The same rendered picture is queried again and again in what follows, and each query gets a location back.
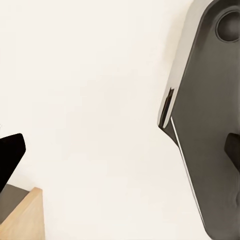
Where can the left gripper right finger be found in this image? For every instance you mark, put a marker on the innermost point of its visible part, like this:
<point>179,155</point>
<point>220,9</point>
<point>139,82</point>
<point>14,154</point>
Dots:
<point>232,149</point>

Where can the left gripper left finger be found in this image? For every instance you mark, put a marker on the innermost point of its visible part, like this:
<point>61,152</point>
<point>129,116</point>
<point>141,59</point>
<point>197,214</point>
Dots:
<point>12,150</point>

